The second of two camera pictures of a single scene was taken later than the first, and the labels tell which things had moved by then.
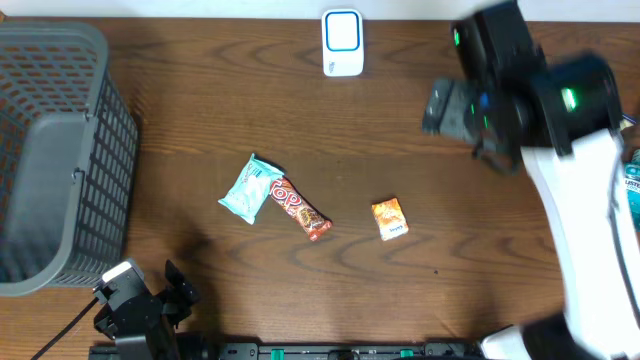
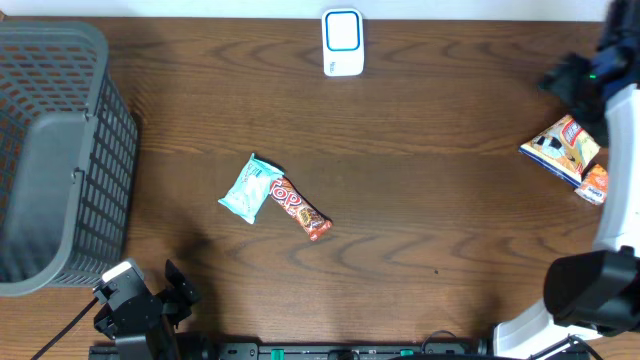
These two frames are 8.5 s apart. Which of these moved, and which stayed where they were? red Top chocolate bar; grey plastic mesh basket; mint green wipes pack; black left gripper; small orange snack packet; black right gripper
Moved: small orange snack packet; black right gripper
Stayed: red Top chocolate bar; grey plastic mesh basket; mint green wipes pack; black left gripper
